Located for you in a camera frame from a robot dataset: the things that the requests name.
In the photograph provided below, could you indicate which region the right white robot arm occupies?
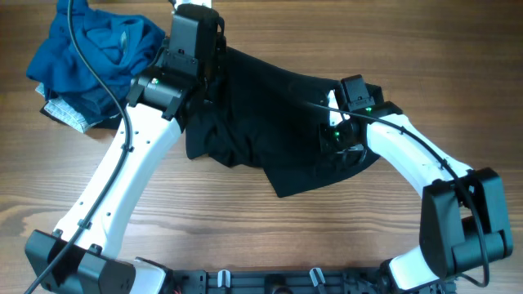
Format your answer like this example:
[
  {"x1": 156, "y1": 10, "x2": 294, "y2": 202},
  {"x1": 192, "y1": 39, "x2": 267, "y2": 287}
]
[{"x1": 316, "y1": 75, "x2": 513, "y2": 293}]

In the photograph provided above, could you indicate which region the black t-shirt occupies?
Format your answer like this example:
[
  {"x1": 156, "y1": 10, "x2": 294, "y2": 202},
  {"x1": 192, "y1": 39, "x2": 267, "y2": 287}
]
[{"x1": 186, "y1": 47, "x2": 379, "y2": 198}]

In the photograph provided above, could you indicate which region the white patterned cloth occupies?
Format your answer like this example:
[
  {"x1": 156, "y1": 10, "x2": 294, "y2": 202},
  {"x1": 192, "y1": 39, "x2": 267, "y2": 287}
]
[{"x1": 35, "y1": 83, "x2": 120, "y2": 133}]

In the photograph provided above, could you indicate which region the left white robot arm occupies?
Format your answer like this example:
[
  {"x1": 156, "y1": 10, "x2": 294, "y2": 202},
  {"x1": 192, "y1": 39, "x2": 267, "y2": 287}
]
[{"x1": 25, "y1": 1, "x2": 226, "y2": 293}]

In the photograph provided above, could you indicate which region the blue crumpled shirt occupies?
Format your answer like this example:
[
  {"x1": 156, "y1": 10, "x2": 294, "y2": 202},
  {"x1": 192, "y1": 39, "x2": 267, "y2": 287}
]
[{"x1": 26, "y1": 0, "x2": 165, "y2": 109}]

